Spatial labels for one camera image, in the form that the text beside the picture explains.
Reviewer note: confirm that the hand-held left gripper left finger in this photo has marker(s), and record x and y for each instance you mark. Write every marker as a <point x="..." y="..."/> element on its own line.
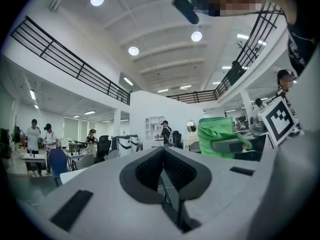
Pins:
<point x="100" y="204"/>

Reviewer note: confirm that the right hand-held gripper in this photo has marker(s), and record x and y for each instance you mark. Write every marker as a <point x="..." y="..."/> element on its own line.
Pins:
<point x="278" y="122"/>

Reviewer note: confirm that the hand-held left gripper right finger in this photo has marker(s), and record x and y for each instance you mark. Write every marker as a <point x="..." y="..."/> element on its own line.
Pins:
<point x="220" y="196"/>

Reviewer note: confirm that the green wiping cloth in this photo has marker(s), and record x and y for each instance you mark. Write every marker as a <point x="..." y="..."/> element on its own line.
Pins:
<point x="207" y="134"/>

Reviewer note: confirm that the black mesh office chair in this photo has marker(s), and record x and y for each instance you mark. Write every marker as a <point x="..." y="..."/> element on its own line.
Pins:
<point x="103" y="146"/>

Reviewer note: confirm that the white vanity table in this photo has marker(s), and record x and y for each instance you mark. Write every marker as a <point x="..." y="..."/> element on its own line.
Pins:
<point x="191" y="141"/>

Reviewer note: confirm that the oval mirror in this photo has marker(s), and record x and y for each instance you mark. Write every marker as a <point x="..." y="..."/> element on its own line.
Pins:
<point x="191" y="126"/>

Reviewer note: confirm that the white and black machine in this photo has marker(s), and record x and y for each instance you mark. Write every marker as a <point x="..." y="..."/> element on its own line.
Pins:
<point x="125" y="145"/>

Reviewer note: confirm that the white desk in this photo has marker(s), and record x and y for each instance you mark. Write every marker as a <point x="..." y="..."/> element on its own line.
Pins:
<point x="35" y="159"/>

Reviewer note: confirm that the ceiling strip light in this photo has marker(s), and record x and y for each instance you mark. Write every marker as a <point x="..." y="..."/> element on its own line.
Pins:
<point x="128" y="81"/>
<point x="32" y="94"/>
<point x="89" y="112"/>

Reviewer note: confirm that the black metal railing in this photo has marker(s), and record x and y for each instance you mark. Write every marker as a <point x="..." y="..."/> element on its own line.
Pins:
<point x="250" y="46"/>
<point x="75" y="64"/>

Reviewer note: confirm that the black coat stand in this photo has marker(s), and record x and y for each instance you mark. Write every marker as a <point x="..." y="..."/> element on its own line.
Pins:
<point x="16" y="134"/>

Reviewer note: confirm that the person's black shirt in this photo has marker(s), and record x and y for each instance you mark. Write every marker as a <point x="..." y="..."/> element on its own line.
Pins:
<point x="297" y="51"/>

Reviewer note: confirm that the white wall shelf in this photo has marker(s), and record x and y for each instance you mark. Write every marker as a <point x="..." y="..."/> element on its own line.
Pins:
<point x="153" y="127"/>

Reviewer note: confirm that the black head camera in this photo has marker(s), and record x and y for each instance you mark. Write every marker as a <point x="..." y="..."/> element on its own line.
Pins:
<point x="186" y="9"/>

